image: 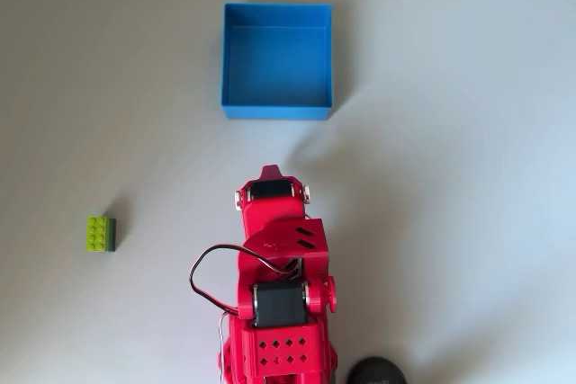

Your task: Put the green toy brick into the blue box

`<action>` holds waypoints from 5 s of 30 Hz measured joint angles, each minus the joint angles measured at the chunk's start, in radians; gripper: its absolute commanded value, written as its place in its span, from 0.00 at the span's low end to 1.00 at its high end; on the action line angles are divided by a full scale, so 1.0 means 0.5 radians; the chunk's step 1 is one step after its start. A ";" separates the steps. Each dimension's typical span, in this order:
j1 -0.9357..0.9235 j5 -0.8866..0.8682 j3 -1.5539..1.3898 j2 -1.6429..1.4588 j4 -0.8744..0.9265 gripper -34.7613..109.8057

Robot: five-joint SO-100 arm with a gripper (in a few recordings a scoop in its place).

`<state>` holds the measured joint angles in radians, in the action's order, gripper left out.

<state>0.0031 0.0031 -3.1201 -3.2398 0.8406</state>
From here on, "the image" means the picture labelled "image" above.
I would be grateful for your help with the red robot arm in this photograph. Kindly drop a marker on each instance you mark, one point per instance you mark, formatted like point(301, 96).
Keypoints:
point(270, 226)

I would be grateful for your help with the green lego brick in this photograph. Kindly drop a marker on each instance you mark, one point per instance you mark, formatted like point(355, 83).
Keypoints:
point(98, 233)

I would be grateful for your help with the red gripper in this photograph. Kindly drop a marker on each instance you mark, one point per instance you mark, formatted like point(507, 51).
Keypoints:
point(270, 210)

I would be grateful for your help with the blue box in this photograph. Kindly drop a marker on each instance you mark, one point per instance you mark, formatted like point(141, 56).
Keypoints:
point(275, 60)

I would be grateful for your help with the black gooseneck lamp stand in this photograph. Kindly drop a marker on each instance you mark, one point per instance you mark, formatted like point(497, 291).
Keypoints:
point(377, 372)

